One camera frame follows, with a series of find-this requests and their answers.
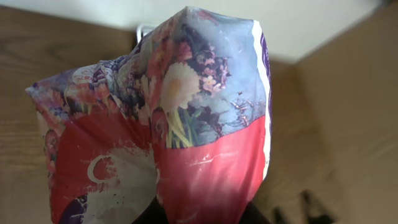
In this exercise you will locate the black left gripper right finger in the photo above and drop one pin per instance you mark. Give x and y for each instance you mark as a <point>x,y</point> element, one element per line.
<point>252,215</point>

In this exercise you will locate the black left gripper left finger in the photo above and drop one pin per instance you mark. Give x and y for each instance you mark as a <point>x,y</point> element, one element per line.
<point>153,214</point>

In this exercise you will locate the red purple floral tissue pack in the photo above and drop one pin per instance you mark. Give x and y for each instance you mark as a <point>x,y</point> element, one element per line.
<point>185,117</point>

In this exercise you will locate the white barcode scanner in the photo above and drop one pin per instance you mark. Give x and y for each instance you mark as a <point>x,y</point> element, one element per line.
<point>142,30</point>

